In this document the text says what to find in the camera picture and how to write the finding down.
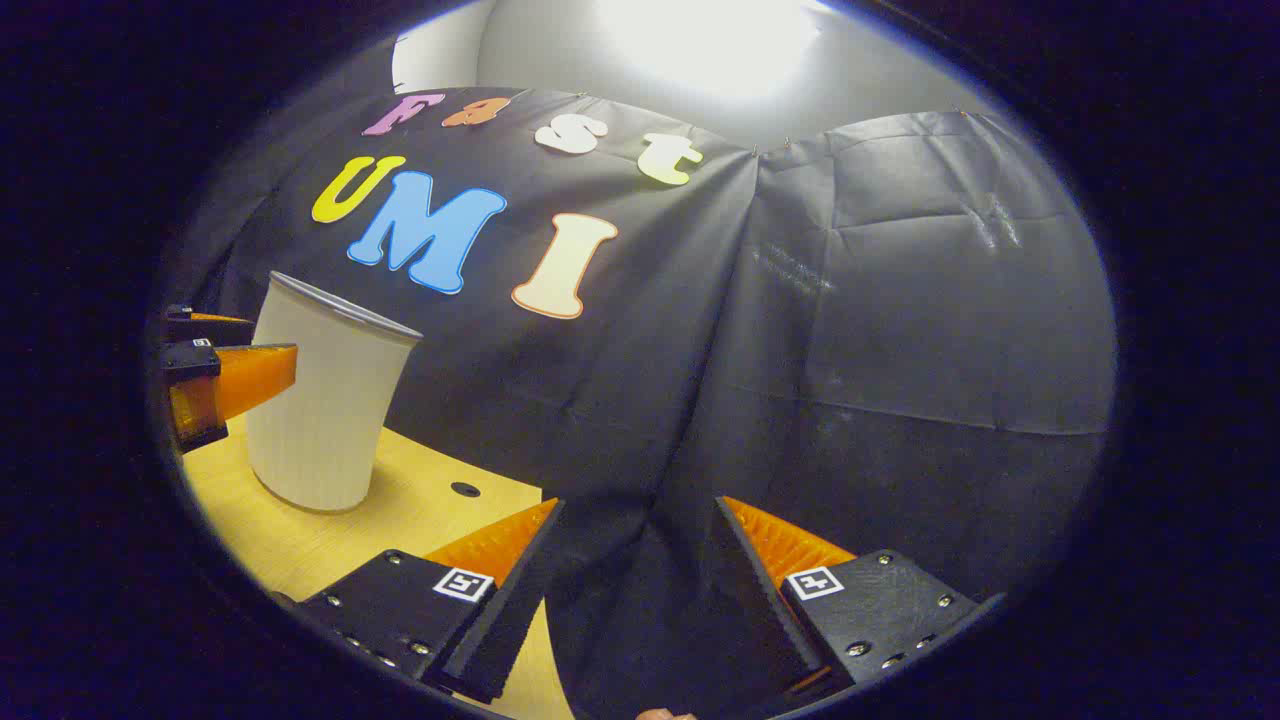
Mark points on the black backdrop cloth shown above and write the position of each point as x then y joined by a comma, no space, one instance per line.
850,300

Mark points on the wooden desktop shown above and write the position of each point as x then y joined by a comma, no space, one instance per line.
300,550

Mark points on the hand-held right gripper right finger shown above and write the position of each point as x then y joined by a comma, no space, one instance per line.
760,600

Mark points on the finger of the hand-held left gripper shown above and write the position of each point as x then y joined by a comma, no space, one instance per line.
215,328
250,375

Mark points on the white ribbed garbage bin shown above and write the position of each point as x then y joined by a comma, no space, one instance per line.
320,400

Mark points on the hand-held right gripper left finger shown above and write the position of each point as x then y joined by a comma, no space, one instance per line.
520,600

